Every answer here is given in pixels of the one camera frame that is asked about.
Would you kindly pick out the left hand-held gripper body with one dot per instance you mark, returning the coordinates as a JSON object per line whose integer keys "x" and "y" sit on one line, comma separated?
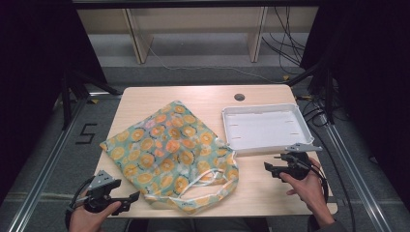
{"x": 101, "y": 185}

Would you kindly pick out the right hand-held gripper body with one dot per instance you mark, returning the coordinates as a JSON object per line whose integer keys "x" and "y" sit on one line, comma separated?
{"x": 298, "y": 166}

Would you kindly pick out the white plastic tray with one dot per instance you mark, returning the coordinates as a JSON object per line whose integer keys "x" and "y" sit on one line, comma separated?
{"x": 264, "y": 129}

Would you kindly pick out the orange print fabric bag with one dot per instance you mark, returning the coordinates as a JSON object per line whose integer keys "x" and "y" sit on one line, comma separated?
{"x": 167, "y": 151}

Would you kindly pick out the person's right hand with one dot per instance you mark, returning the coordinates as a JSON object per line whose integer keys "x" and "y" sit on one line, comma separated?
{"x": 309, "y": 193}

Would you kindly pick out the person's left hand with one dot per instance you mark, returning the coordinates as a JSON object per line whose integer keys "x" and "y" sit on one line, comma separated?
{"x": 87, "y": 222}

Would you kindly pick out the black metal stand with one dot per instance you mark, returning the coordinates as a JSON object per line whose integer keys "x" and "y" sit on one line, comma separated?
{"x": 327, "y": 93}
{"x": 69, "y": 96}

